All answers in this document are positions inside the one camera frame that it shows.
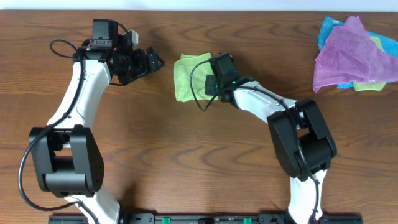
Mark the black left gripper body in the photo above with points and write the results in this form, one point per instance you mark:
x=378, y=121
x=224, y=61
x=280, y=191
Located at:
x=137, y=62

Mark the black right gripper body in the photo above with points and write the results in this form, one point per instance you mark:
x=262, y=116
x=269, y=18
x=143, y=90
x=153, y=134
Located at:
x=212, y=86

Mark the green microfiber cloth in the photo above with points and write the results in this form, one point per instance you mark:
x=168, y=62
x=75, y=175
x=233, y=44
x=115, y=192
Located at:
x=182, y=70

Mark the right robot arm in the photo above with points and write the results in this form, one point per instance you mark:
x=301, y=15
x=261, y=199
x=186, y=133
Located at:
x=302, y=141

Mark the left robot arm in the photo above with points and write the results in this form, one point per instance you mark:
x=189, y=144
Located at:
x=66, y=157

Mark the purple microfiber cloth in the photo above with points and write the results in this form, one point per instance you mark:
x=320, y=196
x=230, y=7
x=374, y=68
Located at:
x=349, y=55

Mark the blue microfiber cloth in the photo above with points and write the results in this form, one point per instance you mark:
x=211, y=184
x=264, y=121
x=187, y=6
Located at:
x=389, y=45

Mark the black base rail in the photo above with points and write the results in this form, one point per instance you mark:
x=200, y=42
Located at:
x=263, y=218

